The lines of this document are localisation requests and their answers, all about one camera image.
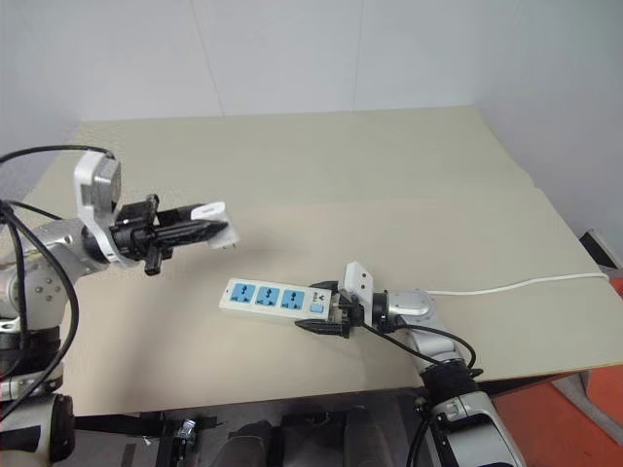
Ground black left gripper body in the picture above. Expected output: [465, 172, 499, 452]
[109, 194, 176, 278]

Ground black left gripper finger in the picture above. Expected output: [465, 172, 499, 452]
[154, 220, 229, 246]
[158, 203, 199, 227]

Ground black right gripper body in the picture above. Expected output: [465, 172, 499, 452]
[328, 286, 366, 341]

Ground white charger plug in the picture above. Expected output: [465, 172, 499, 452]
[190, 200, 240, 253]

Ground white power strip blue sockets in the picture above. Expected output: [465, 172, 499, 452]
[217, 277, 338, 326]

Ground metal buckle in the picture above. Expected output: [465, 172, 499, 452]
[174, 416, 199, 448]

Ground orange mat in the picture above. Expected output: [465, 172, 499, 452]
[490, 277, 623, 467]

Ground black and white panel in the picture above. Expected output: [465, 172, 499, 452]
[577, 227, 623, 271]

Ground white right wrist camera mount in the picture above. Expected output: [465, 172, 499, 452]
[339, 261, 377, 328]

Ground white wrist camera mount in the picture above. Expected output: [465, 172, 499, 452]
[339, 261, 377, 328]
[72, 152, 128, 268]

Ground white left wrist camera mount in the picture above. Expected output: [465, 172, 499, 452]
[72, 152, 128, 268]

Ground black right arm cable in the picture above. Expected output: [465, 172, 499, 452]
[357, 318, 486, 467]

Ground white power strip cord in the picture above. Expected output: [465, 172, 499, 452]
[427, 272, 610, 297]

